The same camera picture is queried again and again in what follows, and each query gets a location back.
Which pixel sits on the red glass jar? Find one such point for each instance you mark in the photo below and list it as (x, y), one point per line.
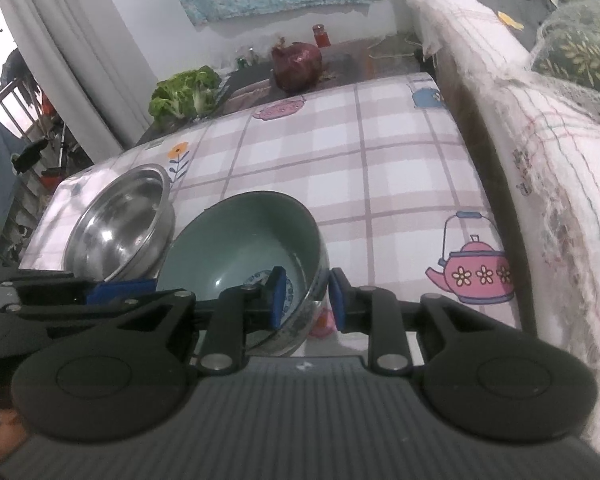
(320, 36)

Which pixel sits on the green lettuce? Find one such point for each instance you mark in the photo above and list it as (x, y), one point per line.
(182, 92)

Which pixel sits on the white fringed sofa throw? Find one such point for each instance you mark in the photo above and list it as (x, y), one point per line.
(540, 170)

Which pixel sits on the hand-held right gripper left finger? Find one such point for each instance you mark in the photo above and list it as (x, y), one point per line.
(278, 296)

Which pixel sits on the deep steel bowl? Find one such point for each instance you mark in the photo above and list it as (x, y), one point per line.
(115, 225)

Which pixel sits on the grey blanket with yellow shapes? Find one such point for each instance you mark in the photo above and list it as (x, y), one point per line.
(510, 5)

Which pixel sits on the checked teapot print tablecloth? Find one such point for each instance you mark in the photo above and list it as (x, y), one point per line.
(360, 170)

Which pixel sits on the grey curtain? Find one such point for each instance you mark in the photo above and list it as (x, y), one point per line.
(65, 35)

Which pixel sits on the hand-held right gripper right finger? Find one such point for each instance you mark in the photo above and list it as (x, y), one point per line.
(336, 301)

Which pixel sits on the green ceramic bowl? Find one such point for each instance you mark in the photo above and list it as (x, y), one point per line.
(240, 240)

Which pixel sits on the green leaf print cushion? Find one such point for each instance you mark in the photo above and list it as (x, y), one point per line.
(580, 45)

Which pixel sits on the dark low table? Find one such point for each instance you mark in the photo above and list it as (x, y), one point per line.
(245, 85)

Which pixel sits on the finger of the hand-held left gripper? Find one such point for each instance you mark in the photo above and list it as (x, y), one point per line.
(122, 293)

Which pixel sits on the dark red round vegetable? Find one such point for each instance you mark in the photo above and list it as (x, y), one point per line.
(296, 67)

